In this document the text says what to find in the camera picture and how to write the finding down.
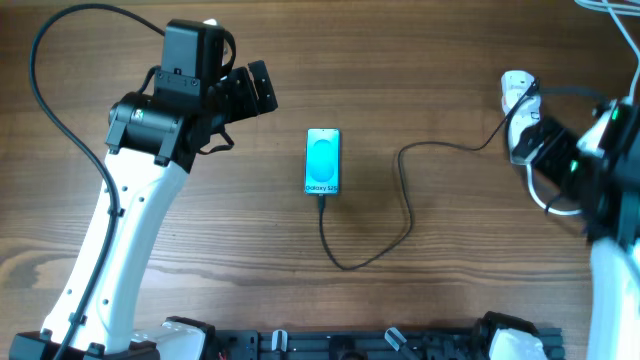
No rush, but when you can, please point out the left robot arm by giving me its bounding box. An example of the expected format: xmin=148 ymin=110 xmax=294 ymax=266
xmin=9 ymin=20 xmax=277 ymax=359

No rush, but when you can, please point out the turquoise screen smartphone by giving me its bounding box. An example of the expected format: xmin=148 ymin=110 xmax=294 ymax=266
xmin=304 ymin=128 xmax=341 ymax=196

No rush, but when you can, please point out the white usb charger plug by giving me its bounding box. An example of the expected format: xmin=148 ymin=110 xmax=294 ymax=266
xmin=501 ymin=88 xmax=541 ymax=115

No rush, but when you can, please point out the white power strip cord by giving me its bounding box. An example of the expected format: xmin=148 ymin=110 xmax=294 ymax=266
xmin=525 ymin=0 xmax=640 ymax=217

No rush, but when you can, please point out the white power strip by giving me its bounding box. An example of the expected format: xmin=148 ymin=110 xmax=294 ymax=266
xmin=501 ymin=70 xmax=541 ymax=165

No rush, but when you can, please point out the black usb charging cable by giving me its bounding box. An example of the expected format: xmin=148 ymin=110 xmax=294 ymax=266
xmin=316 ymin=76 xmax=542 ymax=272

